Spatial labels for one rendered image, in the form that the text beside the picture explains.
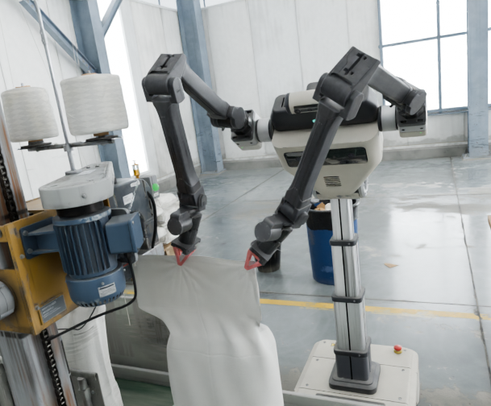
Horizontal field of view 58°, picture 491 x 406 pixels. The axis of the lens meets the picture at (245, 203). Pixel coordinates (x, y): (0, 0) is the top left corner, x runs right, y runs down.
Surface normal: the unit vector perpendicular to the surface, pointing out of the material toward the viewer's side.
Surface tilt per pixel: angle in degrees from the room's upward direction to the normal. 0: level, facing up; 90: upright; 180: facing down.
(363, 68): 58
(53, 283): 90
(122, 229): 90
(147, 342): 90
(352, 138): 40
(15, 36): 90
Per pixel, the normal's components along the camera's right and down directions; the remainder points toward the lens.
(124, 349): -0.38, 0.26
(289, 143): -0.34, -0.57
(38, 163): 0.91, -0.03
